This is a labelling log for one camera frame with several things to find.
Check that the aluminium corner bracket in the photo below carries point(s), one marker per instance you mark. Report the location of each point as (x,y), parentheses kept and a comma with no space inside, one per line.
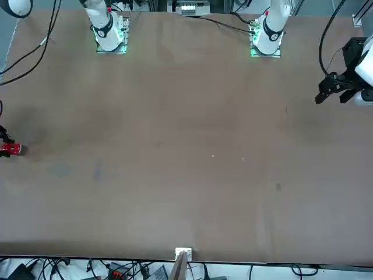
(358,20)

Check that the red and black hub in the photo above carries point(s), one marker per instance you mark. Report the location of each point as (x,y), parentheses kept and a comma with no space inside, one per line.
(118,271)

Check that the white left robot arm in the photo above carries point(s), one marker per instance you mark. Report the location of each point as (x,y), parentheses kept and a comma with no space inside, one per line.
(271,29)

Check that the aluminium camera post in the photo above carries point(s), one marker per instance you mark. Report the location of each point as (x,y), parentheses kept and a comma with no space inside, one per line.
(179,268)

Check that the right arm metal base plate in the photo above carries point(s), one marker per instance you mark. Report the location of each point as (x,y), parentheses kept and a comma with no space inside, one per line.
(116,52)

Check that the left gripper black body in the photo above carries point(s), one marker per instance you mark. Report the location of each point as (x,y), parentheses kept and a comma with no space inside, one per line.
(352,52)

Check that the red toy car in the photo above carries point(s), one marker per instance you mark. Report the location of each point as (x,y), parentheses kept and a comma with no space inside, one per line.
(11,148)

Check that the black flat box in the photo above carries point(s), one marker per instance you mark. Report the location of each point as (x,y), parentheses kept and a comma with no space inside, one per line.
(20,272)

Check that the white post foot bracket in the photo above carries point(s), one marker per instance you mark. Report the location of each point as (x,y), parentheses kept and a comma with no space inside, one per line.
(183,251)

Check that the white socket strip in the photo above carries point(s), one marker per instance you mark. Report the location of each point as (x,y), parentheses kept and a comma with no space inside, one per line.
(188,9)

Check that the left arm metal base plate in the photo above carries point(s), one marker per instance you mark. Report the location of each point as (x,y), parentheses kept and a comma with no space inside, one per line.
(274,55)

